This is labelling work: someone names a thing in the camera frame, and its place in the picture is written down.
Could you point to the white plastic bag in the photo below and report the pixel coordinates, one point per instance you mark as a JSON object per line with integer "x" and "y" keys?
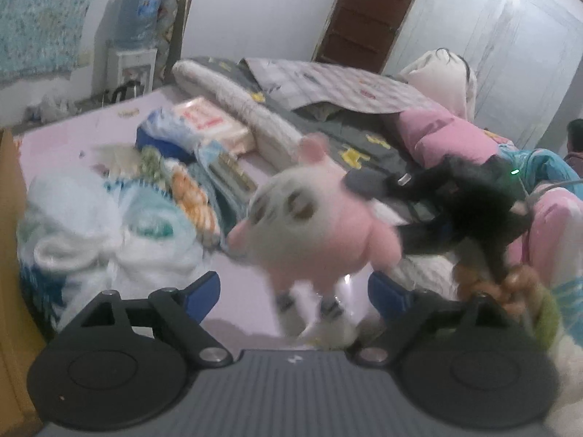
{"x": 82, "y": 235}

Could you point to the pink plush toy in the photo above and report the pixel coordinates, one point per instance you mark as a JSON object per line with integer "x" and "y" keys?
{"x": 307, "y": 231}

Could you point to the blue white plastic pouch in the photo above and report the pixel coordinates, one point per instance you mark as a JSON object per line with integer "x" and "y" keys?
{"x": 170, "y": 135}

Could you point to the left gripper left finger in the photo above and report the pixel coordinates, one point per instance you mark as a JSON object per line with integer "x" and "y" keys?
{"x": 179, "y": 317}

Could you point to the white water dispenser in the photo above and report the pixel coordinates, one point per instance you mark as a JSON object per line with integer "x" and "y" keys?
{"x": 130, "y": 65}

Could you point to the brown cardboard box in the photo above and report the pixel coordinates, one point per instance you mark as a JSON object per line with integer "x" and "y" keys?
{"x": 21, "y": 340}

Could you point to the rolled beige quilt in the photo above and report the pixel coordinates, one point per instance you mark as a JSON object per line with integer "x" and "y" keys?
{"x": 230, "y": 85}

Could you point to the dark patterned blanket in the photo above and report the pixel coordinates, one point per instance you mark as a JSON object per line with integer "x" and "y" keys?
{"x": 370, "y": 138}

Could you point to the blue water jug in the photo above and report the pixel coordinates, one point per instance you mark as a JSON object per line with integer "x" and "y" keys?
{"x": 136, "y": 25}

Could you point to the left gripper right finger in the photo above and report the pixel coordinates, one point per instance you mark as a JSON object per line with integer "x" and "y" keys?
{"x": 406, "y": 317}

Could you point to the brown wooden door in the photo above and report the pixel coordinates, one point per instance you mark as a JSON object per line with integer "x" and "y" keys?
{"x": 361, "y": 33}

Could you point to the electric kettle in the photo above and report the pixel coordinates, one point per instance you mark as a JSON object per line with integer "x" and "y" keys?
{"x": 127, "y": 91}

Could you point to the green patterned small pack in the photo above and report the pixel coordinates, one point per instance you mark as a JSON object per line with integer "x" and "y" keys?
{"x": 152, "y": 167}

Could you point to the pink quilt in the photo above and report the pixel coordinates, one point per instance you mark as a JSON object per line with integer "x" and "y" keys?
{"x": 553, "y": 246}

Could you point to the checkered grey sheet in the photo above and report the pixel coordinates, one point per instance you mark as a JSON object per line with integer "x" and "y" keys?
{"x": 296, "y": 84}

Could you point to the orange white striped towel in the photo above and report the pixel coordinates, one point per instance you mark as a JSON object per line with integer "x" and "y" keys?
{"x": 194, "y": 202}

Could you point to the pink tissue pack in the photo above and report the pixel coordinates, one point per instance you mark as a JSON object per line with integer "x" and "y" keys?
{"x": 213, "y": 123}

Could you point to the floral teal wall cloth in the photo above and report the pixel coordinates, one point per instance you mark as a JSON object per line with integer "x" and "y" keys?
{"x": 40, "y": 36}

